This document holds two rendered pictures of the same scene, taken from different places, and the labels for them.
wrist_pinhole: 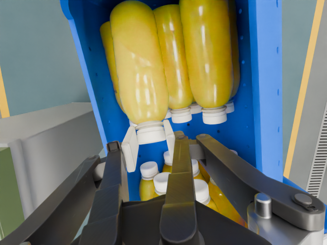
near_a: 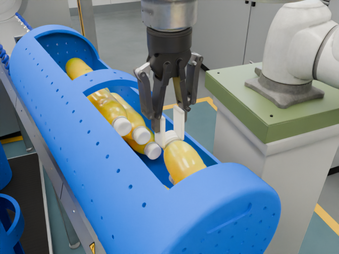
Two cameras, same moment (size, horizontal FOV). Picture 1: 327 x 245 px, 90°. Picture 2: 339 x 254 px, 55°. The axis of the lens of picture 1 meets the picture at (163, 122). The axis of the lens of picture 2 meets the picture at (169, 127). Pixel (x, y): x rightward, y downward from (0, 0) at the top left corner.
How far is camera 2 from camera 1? 0.51 m
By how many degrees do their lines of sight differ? 46
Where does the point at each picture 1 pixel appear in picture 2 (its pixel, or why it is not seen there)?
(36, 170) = (244, 145)
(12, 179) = (249, 126)
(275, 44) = (122, 169)
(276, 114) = (105, 145)
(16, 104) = not seen: outside the picture
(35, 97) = not seen: outside the picture
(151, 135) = (169, 133)
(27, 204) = (233, 119)
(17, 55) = not seen: outside the picture
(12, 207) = (239, 112)
